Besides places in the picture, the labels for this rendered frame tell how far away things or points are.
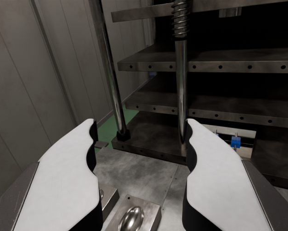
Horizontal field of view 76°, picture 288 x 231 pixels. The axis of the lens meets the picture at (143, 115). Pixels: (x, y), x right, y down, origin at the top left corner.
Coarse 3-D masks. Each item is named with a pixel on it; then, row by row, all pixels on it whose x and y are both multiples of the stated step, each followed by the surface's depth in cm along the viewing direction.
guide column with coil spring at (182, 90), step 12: (180, 0) 73; (180, 12) 75; (180, 24) 77; (180, 36) 79; (180, 48) 81; (180, 60) 84; (180, 72) 87; (180, 84) 90; (180, 96) 93; (180, 108) 96; (180, 120) 100; (180, 132) 104; (180, 144) 108
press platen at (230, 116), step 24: (168, 72) 159; (192, 72) 152; (216, 72) 144; (144, 96) 121; (168, 96) 116; (192, 96) 112; (216, 96) 108; (240, 96) 104; (264, 96) 101; (240, 120) 90; (264, 120) 86
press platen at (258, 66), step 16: (160, 48) 126; (192, 48) 113; (208, 48) 108; (224, 48) 103; (240, 48) 98; (256, 48) 94; (272, 48) 90; (128, 64) 102; (144, 64) 98; (160, 64) 94; (192, 64) 87; (208, 64) 84; (224, 64) 81; (240, 64) 79; (256, 64) 76; (272, 64) 74
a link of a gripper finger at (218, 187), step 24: (192, 120) 12; (192, 144) 10; (216, 144) 10; (192, 168) 10; (216, 168) 8; (240, 168) 8; (192, 192) 7; (216, 192) 7; (240, 192) 7; (192, 216) 7; (216, 216) 6; (240, 216) 6; (264, 216) 6
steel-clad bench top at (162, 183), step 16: (96, 160) 108; (112, 160) 107; (128, 160) 105; (144, 160) 103; (160, 160) 102; (112, 176) 96; (128, 176) 95; (144, 176) 93; (160, 176) 92; (176, 176) 91; (128, 192) 86; (144, 192) 85; (160, 192) 84; (176, 192) 83; (176, 208) 77; (160, 224) 72; (176, 224) 71
